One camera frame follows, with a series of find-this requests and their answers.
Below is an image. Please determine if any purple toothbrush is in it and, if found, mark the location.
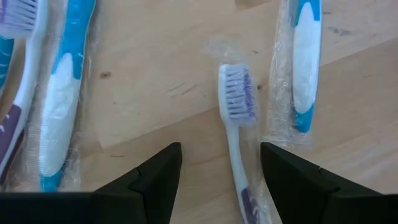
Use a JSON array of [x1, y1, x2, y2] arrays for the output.
[[204, 37, 274, 224], [0, 0, 50, 187]]

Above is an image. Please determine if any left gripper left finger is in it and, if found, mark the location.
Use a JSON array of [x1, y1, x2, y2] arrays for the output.
[[0, 142, 183, 224]]

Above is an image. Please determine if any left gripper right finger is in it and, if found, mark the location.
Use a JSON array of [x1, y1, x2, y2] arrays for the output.
[[260, 142, 398, 224]]

